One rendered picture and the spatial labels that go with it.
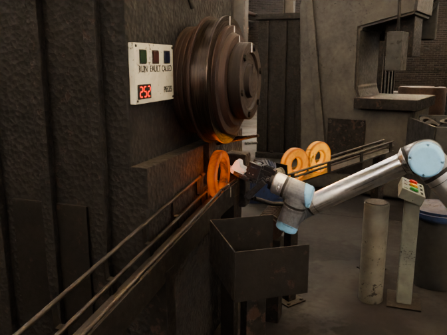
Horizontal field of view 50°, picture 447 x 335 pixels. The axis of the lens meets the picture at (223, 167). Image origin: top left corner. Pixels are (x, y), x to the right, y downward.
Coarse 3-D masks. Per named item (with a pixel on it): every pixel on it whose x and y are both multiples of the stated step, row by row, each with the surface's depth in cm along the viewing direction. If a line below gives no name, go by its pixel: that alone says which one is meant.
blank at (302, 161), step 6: (288, 150) 227; (294, 150) 226; (300, 150) 228; (288, 156) 224; (294, 156) 226; (300, 156) 229; (306, 156) 231; (282, 162) 225; (288, 162) 225; (300, 162) 231; (306, 162) 232; (288, 168) 226; (300, 168) 231
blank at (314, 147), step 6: (312, 144) 235; (318, 144) 235; (324, 144) 237; (306, 150) 235; (312, 150) 233; (318, 150) 235; (324, 150) 238; (330, 150) 240; (312, 156) 234; (324, 156) 239; (330, 156) 241; (312, 162) 234; (318, 162) 240
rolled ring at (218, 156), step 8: (216, 152) 185; (224, 152) 189; (216, 160) 181; (224, 160) 191; (208, 168) 181; (216, 168) 181; (224, 168) 194; (208, 176) 181; (216, 176) 182; (224, 176) 195; (208, 184) 182; (216, 184) 182; (224, 184) 193; (216, 192) 183
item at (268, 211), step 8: (272, 208) 218; (280, 208) 220; (280, 232) 210; (280, 240) 215; (280, 296) 223; (272, 304) 221; (280, 304) 225; (272, 312) 222; (280, 312) 226; (272, 320) 223
